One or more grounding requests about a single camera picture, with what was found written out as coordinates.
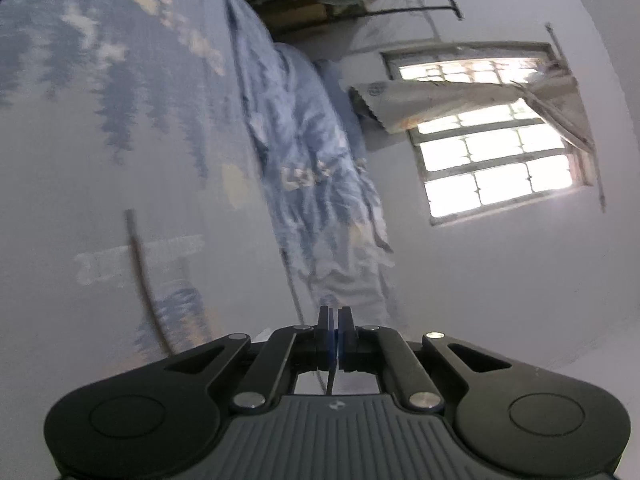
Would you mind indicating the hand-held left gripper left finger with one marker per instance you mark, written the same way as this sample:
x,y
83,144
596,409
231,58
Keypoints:
x,y
331,340

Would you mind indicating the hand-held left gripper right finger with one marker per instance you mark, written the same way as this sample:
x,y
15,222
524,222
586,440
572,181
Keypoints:
x,y
344,340

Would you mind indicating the brown shoelace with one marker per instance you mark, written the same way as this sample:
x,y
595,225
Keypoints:
x,y
142,270

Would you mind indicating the blue tree print duvet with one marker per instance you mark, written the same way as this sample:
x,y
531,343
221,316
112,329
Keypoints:
x,y
310,160

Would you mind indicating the barred window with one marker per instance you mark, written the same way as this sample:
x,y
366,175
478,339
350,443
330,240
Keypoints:
x,y
500,160

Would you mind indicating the pale printed curtain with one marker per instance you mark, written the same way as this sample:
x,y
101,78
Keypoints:
x,y
450,102

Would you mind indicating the cardboard box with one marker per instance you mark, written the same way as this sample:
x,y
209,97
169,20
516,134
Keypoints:
x,y
295,12

